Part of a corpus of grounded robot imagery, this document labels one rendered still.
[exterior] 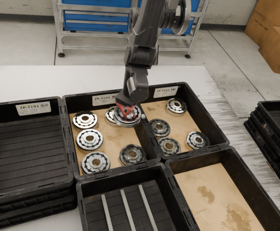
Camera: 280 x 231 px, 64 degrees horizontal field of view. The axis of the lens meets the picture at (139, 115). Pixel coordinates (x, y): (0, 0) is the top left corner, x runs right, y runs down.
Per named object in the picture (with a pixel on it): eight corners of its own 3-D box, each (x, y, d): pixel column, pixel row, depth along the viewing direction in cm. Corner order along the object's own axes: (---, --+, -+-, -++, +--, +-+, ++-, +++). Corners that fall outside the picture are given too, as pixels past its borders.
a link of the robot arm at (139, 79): (155, 47, 67) (127, 43, 64) (165, 72, 60) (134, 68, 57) (144, 78, 75) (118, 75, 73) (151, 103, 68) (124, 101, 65)
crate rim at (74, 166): (61, 99, 96) (60, 95, 94) (128, 91, 105) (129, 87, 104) (75, 184, 71) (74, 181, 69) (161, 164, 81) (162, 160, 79)
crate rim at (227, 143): (129, 91, 105) (129, 87, 104) (184, 85, 115) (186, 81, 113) (161, 164, 81) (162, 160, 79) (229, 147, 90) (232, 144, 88)
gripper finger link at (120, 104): (139, 111, 85) (142, 93, 78) (129, 123, 81) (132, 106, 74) (123, 103, 87) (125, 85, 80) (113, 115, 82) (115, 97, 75)
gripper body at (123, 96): (145, 91, 81) (148, 75, 75) (131, 109, 74) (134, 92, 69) (129, 84, 82) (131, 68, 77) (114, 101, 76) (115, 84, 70)
